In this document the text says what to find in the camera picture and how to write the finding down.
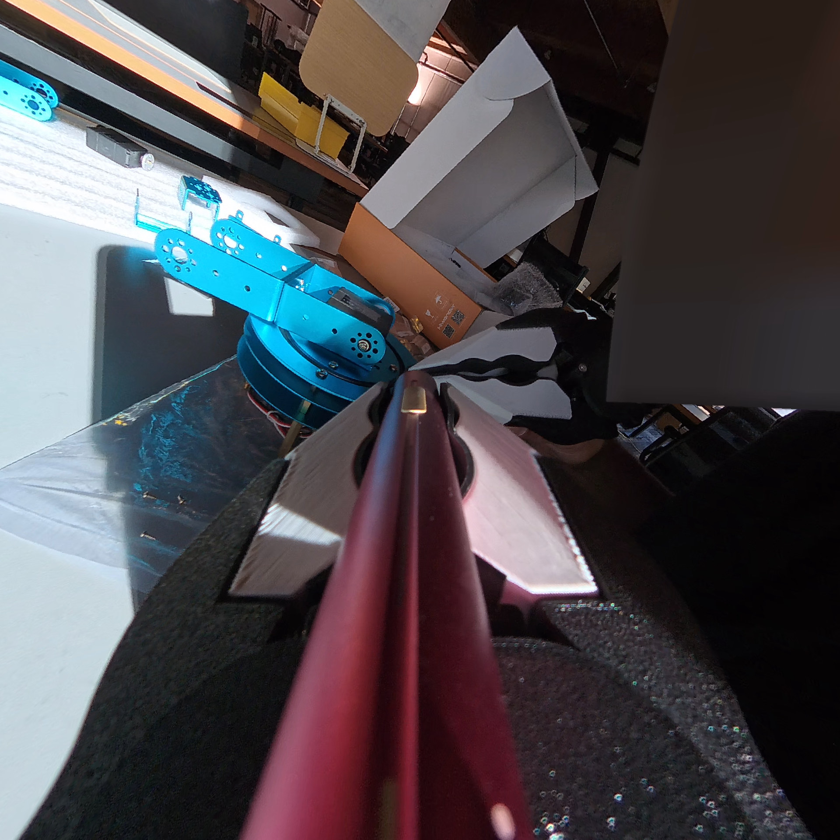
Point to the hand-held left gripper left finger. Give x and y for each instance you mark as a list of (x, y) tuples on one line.
[(302, 525)]

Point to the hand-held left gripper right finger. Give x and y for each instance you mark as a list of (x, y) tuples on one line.
[(525, 518)]

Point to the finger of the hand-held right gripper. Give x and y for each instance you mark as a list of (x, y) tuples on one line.
[(531, 400), (505, 344)]

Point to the blue toy robot arm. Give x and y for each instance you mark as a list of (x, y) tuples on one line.
[(308, 308)]

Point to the white desk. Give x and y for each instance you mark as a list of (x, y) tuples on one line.
[(46, 367)]

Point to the person's right hand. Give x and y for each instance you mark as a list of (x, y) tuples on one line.
[(564, 449)]

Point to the bag of black parts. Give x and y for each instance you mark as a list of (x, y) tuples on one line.
[(531, 289)]

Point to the white cardboard box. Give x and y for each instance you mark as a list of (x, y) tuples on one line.
[(472, 190)]

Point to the clear plastic bag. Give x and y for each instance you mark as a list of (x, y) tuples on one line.
[(98, 472)]

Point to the white foam block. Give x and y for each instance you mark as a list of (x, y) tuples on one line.
[(262, 210)]

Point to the small yellow plastic bins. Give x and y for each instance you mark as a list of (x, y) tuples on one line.
[(298, 111)]

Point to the white foam sheet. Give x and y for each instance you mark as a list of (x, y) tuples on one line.
[(72, 174)]

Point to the black servo motor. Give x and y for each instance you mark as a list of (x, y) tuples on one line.
[(115, 148)]

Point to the black monitor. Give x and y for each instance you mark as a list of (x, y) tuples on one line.
[(190, 26)]

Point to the orange-edged table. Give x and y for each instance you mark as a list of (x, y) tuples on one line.
[(151, 62)]

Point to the white metal frame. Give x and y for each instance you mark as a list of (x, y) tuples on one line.
[(341, 128)]

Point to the small blue metal bracket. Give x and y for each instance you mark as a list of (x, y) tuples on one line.
[(197, 195)]

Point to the blue round-ended metal bracket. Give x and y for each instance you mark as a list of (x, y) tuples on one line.
[(26, 95)]

